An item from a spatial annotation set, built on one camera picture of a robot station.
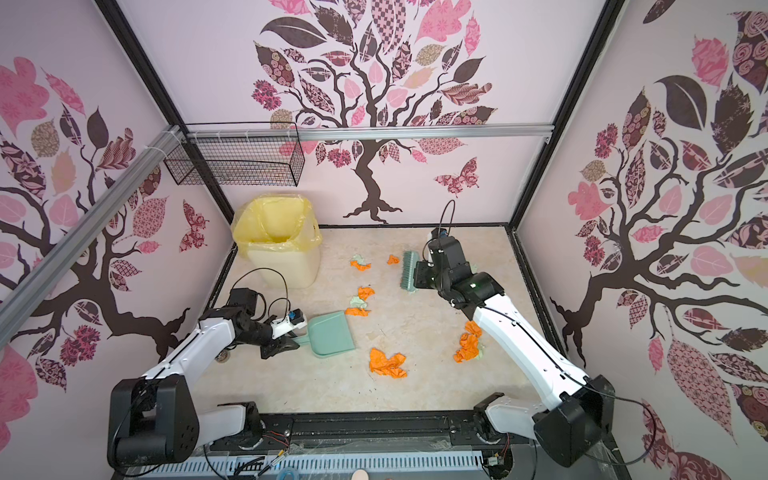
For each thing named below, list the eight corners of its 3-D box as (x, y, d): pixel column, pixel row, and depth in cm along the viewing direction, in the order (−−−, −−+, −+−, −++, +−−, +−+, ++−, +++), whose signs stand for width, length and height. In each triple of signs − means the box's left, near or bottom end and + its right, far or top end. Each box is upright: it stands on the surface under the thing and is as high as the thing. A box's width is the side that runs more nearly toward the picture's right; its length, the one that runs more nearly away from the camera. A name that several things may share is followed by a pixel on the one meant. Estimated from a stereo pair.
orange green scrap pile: (345, 314, 97) (344, 311, 96) (359, 287, 104) (359, 284, 103) (365, 321, 96) (365, 318, 94) (378, 293, 103) (378, 290, 101)
